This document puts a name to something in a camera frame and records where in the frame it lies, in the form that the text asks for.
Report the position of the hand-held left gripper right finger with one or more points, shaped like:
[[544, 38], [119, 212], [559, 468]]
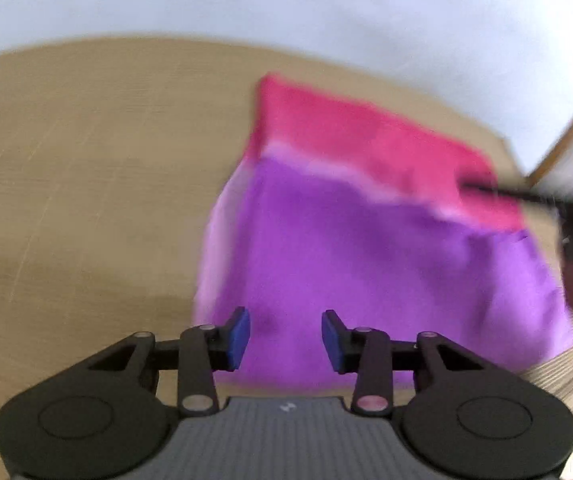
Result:
[[333, 342]]

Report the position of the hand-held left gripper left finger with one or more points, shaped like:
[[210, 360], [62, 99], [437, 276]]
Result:
[[238, 341]]

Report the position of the purple pink red gradient cloth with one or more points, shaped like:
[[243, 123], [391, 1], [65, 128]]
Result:
[[366, 270]]

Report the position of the bamboo mat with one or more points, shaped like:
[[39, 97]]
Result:
[[91, 185]]

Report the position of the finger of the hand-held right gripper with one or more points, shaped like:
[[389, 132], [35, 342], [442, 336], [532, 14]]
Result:
[[511, 194]]

